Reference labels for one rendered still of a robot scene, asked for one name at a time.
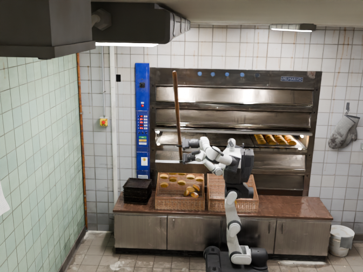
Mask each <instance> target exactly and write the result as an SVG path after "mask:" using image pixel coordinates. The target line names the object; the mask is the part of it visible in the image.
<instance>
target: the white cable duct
mask: <svg viewBox="0 0 363 272"><path fill-rule="evenodd" d="M110 82H111V119H112V156H113V193H114V206H115V204H116V202H117V200H118V182H117V140H116V99H115V57H114V45H110Z"/></svg>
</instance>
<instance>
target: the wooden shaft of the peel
mask: <svg viewBox="0 0 363 272"><path fill-rule="evenodd" d="M172 78H173V90H174V103H175V109H176V122H177V134H178V145H181V144H182V140H181V131H180V115H179V99H178V83H177V72H176V71H173V72H172ZM179 159H180V160H182V159H183V157H182V147H179Z"/></svg>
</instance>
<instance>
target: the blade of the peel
mask: <svg viewBox="0 0 363 272"><path fill-rule="evenodd" d="M156 166H157V171H158V173H195V174H206V169H207V167H206V166H205V165H204V164H203V163H202V161H201V162H197V161H193V162H188V163H187V164H186V165H183V163H180V162H179V161H174V160H156Z"/></svg>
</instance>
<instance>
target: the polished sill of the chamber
mask: <svg viewBox="0 0 363 272"><path fill-rule="evenodd" d="M176 145H178V144H156V148H174V149H179V147H177V146H176ZM210 146H211V147H212V146H215V147H217V148H218V149H220V150H225V149H226V147H227V146H216V145H210ZM249 148H250V149H252V150H253V151H262V152H297V153H307V149H306V148H286V147H251V146H244V149H249ZM190 149H201V148H200V147H199V148H191V147H190Z"/></svg>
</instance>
